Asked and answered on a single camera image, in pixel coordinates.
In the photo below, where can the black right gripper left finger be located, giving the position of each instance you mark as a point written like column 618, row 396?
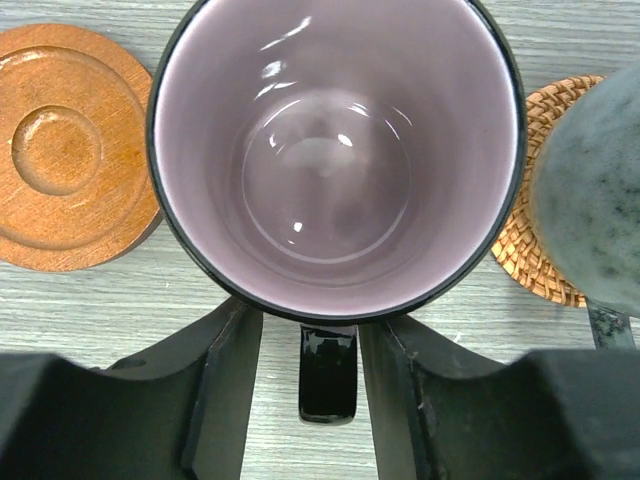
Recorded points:
column 178, row 409

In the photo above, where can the woven rattan coaster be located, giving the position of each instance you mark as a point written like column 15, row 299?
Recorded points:
column 517, row 250

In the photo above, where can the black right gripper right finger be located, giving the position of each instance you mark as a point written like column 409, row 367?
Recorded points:
column 440, row 411

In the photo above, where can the purple glass cup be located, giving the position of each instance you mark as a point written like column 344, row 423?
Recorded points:
column 336, row 163

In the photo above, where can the brown wooden coaster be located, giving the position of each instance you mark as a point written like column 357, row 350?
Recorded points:
column 75, row 187

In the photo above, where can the grey ceramic mug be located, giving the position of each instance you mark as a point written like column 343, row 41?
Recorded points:
column 584, row 202

